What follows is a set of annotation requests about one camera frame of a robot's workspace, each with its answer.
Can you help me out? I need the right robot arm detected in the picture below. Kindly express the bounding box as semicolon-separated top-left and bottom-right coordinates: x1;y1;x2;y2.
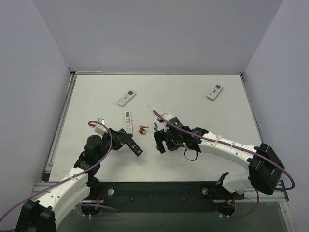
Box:
154;117;284;195

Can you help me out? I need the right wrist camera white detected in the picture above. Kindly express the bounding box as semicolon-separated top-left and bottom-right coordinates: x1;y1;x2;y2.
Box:
157;113;174;128

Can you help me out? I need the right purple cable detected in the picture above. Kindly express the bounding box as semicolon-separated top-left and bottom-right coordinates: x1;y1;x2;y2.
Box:
152;110;295;219

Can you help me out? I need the black remote control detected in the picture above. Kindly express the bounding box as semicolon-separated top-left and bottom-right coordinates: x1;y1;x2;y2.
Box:
126;138;143;157

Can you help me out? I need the white remote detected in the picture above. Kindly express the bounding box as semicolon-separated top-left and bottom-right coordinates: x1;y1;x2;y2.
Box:
207;84;223;101
117;90;136;107
125;111;133;134

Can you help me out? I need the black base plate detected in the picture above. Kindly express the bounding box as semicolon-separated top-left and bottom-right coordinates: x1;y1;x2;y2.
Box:
86;181;234;213

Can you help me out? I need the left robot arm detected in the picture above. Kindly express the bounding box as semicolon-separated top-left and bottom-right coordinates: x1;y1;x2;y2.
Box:
15;129;142;232

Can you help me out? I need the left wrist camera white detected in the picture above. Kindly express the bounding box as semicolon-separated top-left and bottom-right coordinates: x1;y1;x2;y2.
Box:
93;118;107;137

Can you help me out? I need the aluminium front rail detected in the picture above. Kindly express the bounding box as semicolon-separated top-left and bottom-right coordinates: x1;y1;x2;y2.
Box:
33;180;290;203

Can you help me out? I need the purple cable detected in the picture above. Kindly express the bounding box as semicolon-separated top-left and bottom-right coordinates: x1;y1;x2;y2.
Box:
0;120;119;232
152;110;295;219

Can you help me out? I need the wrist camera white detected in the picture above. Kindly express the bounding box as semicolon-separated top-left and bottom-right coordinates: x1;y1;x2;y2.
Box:
93;118;107;137
157;113;174;128

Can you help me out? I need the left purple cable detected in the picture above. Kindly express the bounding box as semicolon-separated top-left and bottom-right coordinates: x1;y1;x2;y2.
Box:
0;120;119;232

